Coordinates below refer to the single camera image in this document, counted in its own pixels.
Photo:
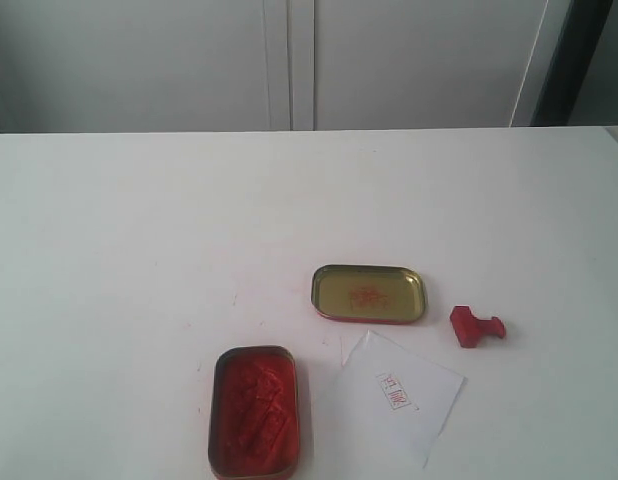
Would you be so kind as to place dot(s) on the gold tin lid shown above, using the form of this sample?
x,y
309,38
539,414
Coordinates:
x,y
368,294

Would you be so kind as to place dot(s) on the white paper sheet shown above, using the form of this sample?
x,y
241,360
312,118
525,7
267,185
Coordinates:
x,y
388,406

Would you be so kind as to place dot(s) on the red plastic stamp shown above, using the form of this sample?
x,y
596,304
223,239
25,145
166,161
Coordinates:
x,y
470,330

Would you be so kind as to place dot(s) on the dark vertical post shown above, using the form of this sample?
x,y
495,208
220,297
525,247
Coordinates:
x,y
577,43

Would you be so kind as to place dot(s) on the red ink pad tin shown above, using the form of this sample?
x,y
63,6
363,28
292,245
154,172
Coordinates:
x,y
254,426

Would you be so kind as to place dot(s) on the white cabinet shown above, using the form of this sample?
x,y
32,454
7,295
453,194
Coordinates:
x,y
140,66

